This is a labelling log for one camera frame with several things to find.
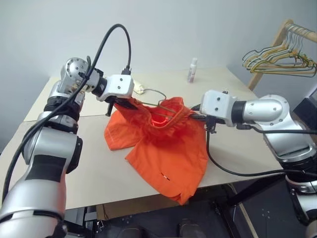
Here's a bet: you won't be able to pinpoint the wooden clothes rack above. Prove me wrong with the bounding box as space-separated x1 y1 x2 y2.
247 19 317 91

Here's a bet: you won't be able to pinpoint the dark rounded shape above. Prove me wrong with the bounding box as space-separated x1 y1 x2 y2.
178 218 202 238
115 224 150 238

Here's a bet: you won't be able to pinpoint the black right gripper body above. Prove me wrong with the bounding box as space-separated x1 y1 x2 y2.
203 116 225 133

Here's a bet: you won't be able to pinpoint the light wooden strip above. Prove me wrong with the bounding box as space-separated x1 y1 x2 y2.
238 202 256 238

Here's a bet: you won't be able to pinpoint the white spray bottle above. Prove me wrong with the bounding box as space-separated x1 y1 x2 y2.
187 58 199 84

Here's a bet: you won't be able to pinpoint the olive wire hanger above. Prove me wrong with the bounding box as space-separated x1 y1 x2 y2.
137 88 184 122

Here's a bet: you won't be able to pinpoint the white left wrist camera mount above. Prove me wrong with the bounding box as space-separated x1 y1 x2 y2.
95 74 136 102

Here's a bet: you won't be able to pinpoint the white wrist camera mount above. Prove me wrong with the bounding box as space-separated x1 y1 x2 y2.
95 74 136 102
199 89 239 120

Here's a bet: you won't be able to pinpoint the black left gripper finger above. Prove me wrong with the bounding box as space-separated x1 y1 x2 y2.
114 103 138 112
118 98 138 106

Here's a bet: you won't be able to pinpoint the flat cardboard sheet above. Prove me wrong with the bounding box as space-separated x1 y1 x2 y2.
96 195 179 220

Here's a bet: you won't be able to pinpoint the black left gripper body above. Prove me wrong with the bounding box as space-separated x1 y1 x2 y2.
106 96 134 117

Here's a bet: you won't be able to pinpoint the orange shorts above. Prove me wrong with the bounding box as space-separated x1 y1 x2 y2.
104 97 209 206

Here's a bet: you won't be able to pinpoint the cream rolled cloth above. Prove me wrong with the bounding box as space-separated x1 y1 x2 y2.
132 79 145 96

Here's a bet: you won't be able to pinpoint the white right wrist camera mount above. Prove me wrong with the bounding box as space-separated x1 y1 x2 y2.
199 89 239 120

